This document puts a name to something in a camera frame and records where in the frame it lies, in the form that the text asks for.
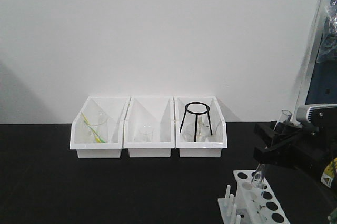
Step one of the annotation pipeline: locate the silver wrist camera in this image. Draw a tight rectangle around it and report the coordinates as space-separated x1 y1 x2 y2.
296 103 336 126

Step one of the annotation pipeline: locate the white storage bin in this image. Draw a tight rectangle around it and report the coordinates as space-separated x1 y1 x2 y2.
123 96 175 157
70 96 131 158
174 96 227 157

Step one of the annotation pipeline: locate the glass flask under tripod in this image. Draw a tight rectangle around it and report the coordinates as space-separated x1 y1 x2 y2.
182 116 211 142

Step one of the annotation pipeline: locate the clear plastic bag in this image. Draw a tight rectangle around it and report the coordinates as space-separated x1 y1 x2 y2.
316 1 336 63

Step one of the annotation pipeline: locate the blue pegboard shelf unit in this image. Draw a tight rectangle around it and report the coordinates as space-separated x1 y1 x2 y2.
295 0 336 107

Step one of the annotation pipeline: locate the small glass beaker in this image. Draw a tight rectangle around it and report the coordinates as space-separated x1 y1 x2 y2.
139 125 154 142

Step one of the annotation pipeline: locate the glass test tube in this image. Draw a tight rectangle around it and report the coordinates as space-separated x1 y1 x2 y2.
251 164 266 189
273 109 292 134

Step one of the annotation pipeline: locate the black wire tripod stand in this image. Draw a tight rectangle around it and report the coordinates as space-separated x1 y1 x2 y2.
179 101 213 136

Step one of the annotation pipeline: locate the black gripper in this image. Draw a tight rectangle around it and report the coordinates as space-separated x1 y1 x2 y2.
253 108 336 174

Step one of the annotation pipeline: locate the glass beaker with stirrers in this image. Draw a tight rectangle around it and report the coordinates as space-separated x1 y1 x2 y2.
81 112 108 144

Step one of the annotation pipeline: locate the right white storage bin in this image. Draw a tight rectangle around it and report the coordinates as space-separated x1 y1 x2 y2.
174 96 227 157

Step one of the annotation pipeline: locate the white test tube rack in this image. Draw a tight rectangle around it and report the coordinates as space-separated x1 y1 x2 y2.
217 170 289 223

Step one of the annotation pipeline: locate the left white storage bin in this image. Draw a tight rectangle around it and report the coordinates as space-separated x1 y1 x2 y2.
70 96 131 158

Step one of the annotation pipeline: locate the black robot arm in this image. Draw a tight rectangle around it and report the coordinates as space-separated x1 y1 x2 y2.
253 103 336 200

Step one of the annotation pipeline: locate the middle white storage bin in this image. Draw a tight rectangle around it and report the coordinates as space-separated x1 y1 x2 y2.
123 96 175 157

